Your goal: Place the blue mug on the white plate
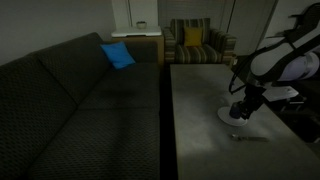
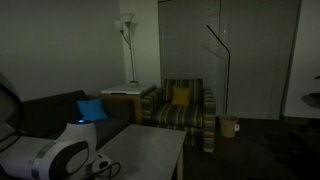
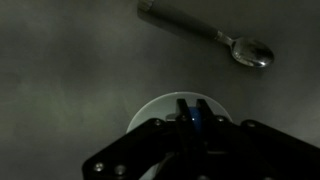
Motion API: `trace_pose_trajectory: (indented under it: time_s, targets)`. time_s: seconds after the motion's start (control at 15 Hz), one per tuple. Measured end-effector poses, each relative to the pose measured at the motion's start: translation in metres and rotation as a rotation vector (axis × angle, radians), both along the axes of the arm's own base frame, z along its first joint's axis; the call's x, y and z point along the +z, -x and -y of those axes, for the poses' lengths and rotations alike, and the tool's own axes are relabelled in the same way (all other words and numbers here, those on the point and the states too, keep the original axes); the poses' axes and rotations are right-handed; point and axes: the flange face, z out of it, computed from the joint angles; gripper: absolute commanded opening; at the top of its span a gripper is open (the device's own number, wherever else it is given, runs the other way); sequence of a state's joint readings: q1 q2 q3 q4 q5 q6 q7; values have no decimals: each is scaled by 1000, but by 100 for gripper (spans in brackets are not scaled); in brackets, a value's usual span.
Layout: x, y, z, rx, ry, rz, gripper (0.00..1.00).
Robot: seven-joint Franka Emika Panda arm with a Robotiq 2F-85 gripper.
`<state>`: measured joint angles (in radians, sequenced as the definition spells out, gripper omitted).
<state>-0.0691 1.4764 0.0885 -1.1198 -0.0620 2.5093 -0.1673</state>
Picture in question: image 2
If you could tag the blue cushion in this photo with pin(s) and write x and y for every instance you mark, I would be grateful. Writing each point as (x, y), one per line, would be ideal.
(91, 110)

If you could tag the grey closet doors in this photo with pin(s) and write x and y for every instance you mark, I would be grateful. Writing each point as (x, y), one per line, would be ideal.
(253, 60)

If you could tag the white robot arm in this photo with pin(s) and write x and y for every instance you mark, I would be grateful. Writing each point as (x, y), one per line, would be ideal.
(78, 133)

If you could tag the wooden side table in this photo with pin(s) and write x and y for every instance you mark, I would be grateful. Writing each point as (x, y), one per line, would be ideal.
(137, 101)

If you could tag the small white tag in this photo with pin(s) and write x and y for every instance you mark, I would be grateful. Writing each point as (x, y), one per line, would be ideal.
(236, 127)

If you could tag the dark grey sofa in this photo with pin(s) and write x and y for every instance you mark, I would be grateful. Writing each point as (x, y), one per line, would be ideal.
(46, 113)

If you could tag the window blinds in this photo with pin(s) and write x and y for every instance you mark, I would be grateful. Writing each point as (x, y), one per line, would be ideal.
(186, 40)

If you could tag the black office chair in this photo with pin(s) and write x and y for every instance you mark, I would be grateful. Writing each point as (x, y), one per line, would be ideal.
(313, 99)

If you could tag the beige waste basket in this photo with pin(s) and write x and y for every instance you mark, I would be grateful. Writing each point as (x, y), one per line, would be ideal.
(228, 126)

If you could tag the thin black floor lamp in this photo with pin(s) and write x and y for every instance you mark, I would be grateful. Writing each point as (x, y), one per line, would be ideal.
(228, 66)

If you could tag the striped armchair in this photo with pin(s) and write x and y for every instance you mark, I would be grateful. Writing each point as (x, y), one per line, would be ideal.
(176, 116)

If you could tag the white multi-head floor lamp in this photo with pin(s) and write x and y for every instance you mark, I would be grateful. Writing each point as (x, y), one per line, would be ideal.
(132, 56)

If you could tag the yellow cushion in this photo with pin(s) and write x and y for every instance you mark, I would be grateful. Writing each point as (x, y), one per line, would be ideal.
(181, 96)

